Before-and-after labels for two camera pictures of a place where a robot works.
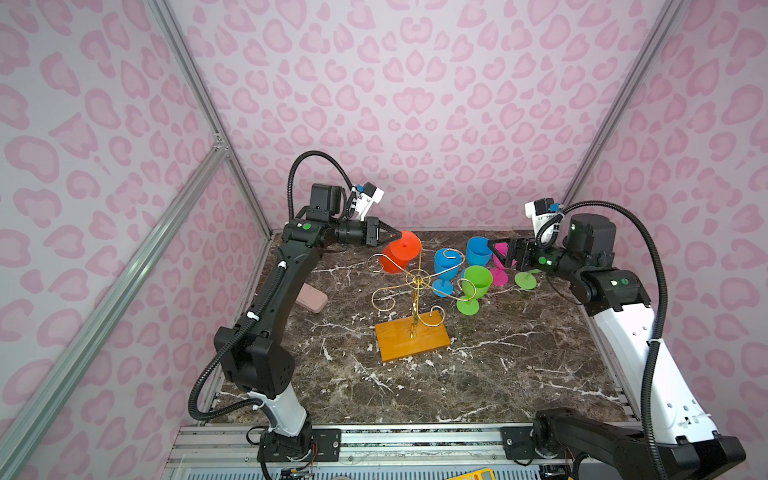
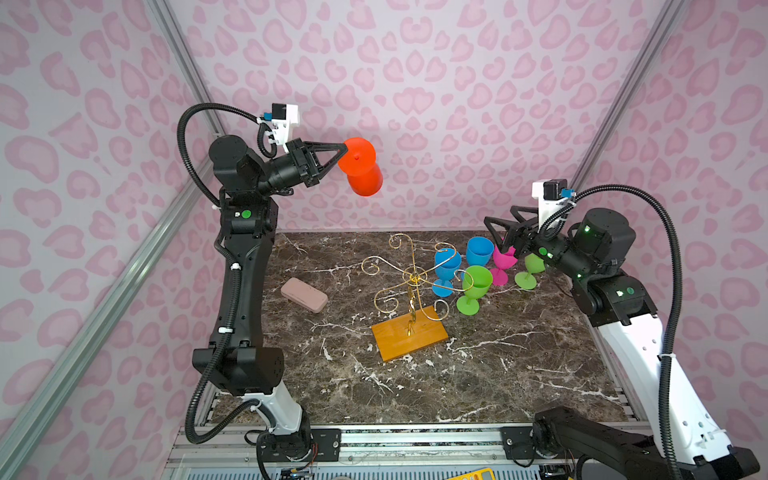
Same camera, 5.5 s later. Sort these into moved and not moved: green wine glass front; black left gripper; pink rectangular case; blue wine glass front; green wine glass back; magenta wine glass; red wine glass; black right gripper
Moved: red wine glass; black right gripper; black left gripper
Not moved: green wine glass back; green wine glass front; blue wine glass front; pink rectangular case; magenta wine glass
